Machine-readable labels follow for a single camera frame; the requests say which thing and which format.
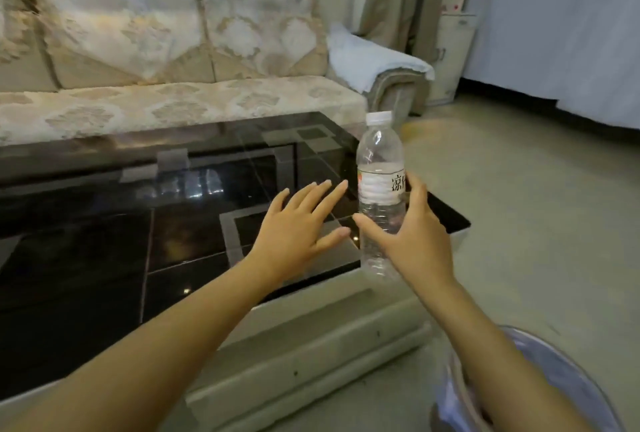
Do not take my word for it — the bin with plastic bag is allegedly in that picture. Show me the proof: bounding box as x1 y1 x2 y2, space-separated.
429 325 627 432

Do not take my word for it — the white curtain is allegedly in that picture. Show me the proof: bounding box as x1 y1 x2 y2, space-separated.
459 0 640 130

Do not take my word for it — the person's right hand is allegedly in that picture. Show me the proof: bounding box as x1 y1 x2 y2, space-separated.
353 172 457 297

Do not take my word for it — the person's right forearm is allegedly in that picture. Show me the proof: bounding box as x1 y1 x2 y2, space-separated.
412 279 598 432

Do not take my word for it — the clear plastic water bottle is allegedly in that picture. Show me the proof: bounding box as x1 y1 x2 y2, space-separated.
355 110 407 284

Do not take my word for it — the black glass coffee table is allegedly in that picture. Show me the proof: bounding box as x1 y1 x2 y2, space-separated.
0 111 472 432

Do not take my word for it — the white towel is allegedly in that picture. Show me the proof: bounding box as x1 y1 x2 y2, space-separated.
326 21 436 95

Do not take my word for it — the beige patterned sofa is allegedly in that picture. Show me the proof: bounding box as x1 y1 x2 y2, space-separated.
0 0 437 148

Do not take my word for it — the person's left hand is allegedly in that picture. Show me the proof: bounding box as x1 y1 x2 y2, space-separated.
248 179 352 293

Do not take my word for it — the white cabinet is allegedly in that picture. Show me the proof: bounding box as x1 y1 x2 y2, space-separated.
427 10 479 106

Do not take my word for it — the person's left forearm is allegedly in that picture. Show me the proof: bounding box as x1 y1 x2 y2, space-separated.
0 259 288 432

